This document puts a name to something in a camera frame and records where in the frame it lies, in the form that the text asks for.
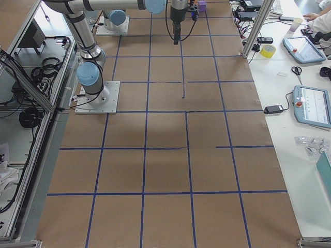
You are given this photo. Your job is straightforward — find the blue teach pendant far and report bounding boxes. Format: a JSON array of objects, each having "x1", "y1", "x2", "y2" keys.
[{"x1": 282, "y1": 36, "x2": 326, "y2": 64}]

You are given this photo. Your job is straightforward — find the person's white sleeved forearm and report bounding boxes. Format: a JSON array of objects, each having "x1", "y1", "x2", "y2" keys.
[{"x1": 307, "y1": 11, "x2": 331, "y2": 34}]

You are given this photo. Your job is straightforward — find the teal box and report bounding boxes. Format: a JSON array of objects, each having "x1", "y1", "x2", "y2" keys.
[{"x1": 316, "y1": 152, "x2": 331, "y2": 183}]

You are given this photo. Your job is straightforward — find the grey power brick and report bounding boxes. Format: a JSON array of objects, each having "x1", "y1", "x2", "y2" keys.
[{"x1": 241, "y1": 0, "x2": 263, "y2": 8}]

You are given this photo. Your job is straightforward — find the yellow tape roll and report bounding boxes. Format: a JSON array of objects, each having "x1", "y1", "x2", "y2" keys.
[{"x1": 260, "y1": 44, "x2": 276, "y2": 58}]

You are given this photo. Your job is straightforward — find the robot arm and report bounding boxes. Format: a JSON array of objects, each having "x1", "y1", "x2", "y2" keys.
[
  {"x1": 103, "y1": 9, "x2": 126, "y2": 30},
  {"x1": 45, "y1": 0, "x2": 167, "y2": 114}
]

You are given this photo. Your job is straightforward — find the black remote phone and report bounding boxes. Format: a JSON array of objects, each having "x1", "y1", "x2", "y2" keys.
[{"x1": 257, "y1": 37, "x2": 274, "y2": 44}]

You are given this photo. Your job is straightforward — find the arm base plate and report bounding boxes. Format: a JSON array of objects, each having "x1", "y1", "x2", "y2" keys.
[
  {"x1": 74, "y1": 81, "x2": 121, "y2": 114},
  {"x1": 96, "y1": 16, "x2": 130, "y2": 36}
]

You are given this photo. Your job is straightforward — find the aluminium frame post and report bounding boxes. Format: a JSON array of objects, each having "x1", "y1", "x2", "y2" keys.
[{"x1": 242, "y1": 0, "x2": 274, "y2": 59}]

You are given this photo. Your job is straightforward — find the blue teach pendant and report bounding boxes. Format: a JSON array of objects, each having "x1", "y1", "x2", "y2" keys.
[
  {"x1": 282, "y1": 36, "x2": 326, "y2": 64},
  {"x1": 293, "y1": 85, "x2": 330, "y2": 129}
]

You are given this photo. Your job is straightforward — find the bag of small parts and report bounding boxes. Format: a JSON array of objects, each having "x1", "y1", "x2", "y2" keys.
[{"x1": 294, "y1": 136, "x2": 330, "y2": 156}]

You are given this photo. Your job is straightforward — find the purple foam cube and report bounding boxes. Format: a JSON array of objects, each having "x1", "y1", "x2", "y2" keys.
[{"x1": 198, "y1": 0, "x2": 206, "y2": 12}]

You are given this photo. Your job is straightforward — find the white cloth rag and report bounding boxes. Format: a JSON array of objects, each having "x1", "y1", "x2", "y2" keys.
[{"x1": 1, "y1": 160, "x2": 19, "y2": 194}]

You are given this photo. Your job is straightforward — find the blue teach pendant near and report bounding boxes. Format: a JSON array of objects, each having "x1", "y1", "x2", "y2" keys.
[{"x1": 293, "y1": 85, "x2": 330, "y2": 129}]

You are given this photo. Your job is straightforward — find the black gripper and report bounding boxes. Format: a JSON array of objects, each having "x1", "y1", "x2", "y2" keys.
[{"x1": 170, "y1": 11, "x2": 185, "y2": 45}]

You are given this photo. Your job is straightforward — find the person's hand at desk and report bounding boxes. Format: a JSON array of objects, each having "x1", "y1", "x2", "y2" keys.
[{"x1": 303, "y1": 13, "x2": 319, "y2": 22}]

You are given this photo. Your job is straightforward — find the lilac plastic cup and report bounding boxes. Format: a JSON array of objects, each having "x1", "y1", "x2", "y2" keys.
[{"x1": 289, "y1": 18, "x2": 303, "y2": 32}]

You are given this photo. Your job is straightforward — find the black power adapter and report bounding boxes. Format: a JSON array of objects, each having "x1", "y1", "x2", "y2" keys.
[{"x1": 263, "y1": 105, "x2": 284, "y2": 114}]

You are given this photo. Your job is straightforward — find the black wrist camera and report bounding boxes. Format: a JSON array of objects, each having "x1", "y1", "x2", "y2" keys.
[{"x1": 188, "y1": 4, "x2": 199, "y2": 21}]

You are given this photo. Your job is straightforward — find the black handled scissors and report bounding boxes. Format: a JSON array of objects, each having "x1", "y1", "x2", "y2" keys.
[{"x1": 291, "y1": 66, "x2": 303, "y2": 85}]

